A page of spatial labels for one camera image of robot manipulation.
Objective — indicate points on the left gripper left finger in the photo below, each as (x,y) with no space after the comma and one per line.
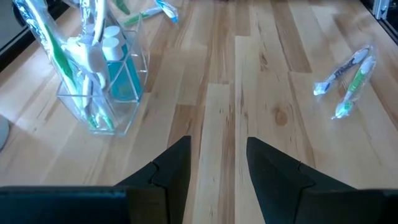
(168,186)

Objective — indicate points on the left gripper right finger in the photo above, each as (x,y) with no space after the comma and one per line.
(273,186)

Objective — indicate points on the clear acrylic organizer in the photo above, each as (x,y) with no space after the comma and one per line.
(124,118)

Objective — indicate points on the pile of packaged toothbrushes right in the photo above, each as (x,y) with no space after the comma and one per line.
(357,81)

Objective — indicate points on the purple toothbrush in wrapper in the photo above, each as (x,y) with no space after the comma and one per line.
(342,70)

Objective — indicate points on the blue toothbrush in wrapper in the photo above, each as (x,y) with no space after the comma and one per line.
(169,11)

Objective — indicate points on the white bracket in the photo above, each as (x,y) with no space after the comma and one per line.
(382,7)

